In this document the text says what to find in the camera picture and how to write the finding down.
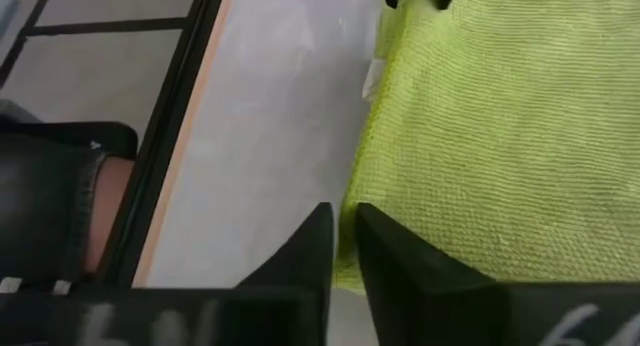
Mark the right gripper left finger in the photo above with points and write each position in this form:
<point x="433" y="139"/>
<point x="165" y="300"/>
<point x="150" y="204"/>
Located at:
<point x="250" y="316"/>

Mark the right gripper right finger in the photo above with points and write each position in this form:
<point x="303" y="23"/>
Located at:
<point x="450" y="316"/>

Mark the black metal table frame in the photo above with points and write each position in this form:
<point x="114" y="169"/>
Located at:
<point x="165" y="111"/>

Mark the lime green microfiber towel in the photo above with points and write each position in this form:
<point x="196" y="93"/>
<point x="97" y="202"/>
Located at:
<point x="500" y="136"/>

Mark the person's leg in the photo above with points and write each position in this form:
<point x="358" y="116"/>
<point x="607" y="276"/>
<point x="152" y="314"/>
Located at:
<point x="45" y="211"/>

